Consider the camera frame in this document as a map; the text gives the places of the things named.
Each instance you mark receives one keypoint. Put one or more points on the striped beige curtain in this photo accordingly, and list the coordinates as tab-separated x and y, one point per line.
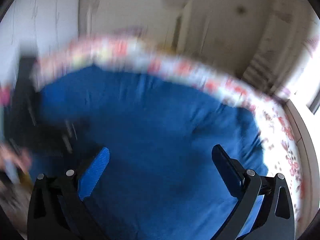
275	55

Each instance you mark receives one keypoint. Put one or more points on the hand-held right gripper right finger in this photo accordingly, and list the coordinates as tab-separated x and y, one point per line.
227	171

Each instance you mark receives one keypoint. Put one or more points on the window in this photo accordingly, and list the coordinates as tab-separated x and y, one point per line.
310	80

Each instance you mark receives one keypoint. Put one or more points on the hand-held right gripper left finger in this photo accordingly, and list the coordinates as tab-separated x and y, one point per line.
96	172

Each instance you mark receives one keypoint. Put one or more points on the person's left hand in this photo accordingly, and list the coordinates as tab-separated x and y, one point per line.
23	156

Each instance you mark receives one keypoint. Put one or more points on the blue padded jacket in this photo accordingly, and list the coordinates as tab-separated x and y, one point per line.
155	135

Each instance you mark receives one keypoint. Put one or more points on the floral bed sheet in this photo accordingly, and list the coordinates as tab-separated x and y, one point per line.
282	130

